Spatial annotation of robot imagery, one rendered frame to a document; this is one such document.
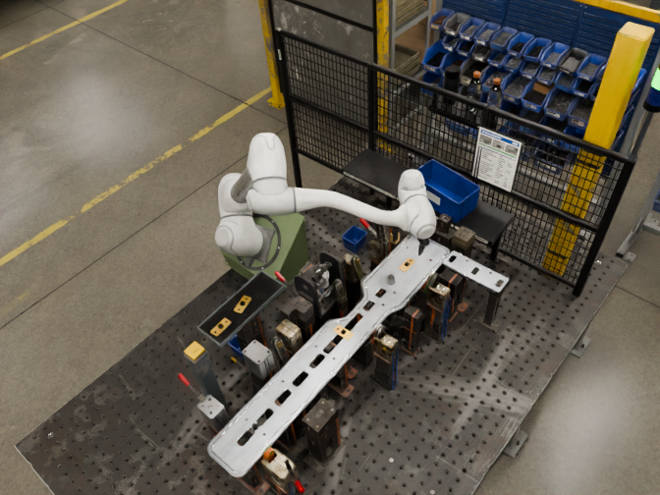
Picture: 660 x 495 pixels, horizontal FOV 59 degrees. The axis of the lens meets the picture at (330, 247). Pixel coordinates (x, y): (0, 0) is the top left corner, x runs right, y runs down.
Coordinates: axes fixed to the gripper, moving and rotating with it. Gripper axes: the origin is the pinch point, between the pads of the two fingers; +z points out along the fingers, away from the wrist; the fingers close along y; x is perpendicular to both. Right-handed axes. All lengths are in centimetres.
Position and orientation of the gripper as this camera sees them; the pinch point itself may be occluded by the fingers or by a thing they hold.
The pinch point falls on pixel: (408, 245)
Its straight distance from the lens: 260.5
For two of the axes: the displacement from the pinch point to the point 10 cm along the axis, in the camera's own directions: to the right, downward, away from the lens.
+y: 7.7, 4.4, -4.6
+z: 0.6, 6.7, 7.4
